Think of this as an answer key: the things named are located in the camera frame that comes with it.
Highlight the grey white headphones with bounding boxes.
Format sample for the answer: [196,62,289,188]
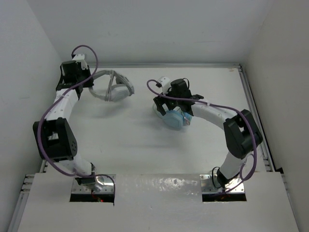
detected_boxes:
[88,70,135,102]

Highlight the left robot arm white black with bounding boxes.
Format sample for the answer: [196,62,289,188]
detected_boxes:
[33,56,94,179]

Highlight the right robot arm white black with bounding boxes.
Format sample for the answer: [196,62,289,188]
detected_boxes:
[153,77,263,189]

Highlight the light blue headphones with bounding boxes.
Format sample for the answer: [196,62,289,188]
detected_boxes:
[153,103,192,130]

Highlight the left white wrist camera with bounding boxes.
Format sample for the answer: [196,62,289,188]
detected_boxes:
[72,54,88,70]

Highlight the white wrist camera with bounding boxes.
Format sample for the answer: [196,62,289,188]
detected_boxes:
[72,54,88,70]
[156,76,171,95]

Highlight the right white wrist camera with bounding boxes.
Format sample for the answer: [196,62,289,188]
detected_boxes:
[156,76,171,95]

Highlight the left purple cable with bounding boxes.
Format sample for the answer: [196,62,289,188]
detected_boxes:
[37,45,115,194]

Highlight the purple cable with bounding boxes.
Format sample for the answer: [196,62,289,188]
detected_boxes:
[37,45,115,194]
[146,79,258,194]

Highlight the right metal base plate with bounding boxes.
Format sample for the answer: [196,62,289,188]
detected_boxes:
[200,174,245,194]

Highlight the metal base plate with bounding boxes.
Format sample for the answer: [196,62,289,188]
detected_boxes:
[200,174,245,194]
[71,174,116,194]

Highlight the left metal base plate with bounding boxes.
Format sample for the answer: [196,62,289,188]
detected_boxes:
[71,174,116,194]

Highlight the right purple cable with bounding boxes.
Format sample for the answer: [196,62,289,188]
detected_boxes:
[146,79,258,194]

